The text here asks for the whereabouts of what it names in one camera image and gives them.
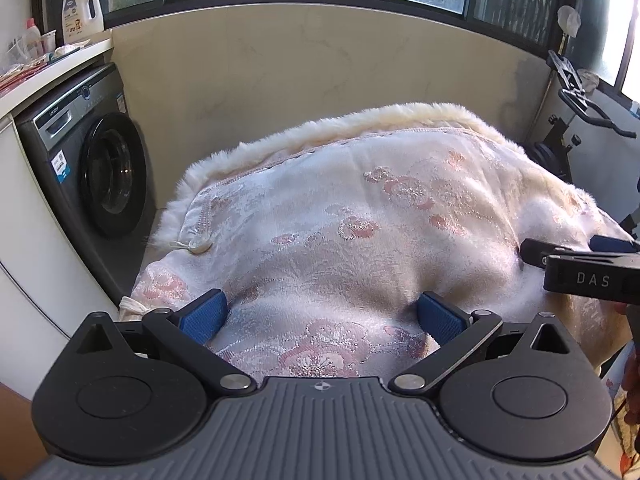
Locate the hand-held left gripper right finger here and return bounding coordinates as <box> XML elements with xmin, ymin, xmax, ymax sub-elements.
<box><xmin>389</xmin><ymin>292</ymin><xmax>571</xmax><ymax>395</ymax></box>

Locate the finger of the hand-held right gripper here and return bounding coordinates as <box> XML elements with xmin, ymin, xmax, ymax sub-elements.
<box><xmin>589</xmin><ymin>235</ymin><xmax>640</xmax><ymax>254</ymax></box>
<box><xmin>520</xmin><ymin>238</ymin><xmax>576</xmax><ymax>267</ymax></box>

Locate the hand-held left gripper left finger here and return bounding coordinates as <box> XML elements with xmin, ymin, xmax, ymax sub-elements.
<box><xmin>75</xmin><ymin>289</ymin><xmax>255</xmax><ymax>395</ymax></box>

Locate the pink fur-trimmed embroidered jacket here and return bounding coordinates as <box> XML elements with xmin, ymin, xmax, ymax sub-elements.
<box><xmin>118</xmin><ymin>102</ymin><xmax>640</xmax><ymax>381</ymax></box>

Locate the black exercise bike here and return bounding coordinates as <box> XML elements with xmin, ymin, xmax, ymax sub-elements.
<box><xmin>530</xmin><ymin>50</ymin><xmax>640</xmax><ymax>196</ymax></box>

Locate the grey washing machine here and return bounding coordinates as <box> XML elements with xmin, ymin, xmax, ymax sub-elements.
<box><xmin>14</xmin><ymin>62</ymin><xmax>160</xmax><ymax>306</ymax></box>

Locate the white cloth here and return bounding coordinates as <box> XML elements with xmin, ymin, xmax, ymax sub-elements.
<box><xmin>556</xmin><ymin>5</ymin><xmax>582</xmax><ymax>37</ymax></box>

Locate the small red-capped bottle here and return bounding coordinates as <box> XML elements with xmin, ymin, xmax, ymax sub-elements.
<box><xmin>25</xmin><ymin>19</ymin><xmax>44</xmax><ymax>59</ymax></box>

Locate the white detergent bottle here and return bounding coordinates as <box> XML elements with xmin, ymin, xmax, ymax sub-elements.
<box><xmin>62</xmin><ymin>0</ymin><xmax>105</xmax><ymax>45</ymax></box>

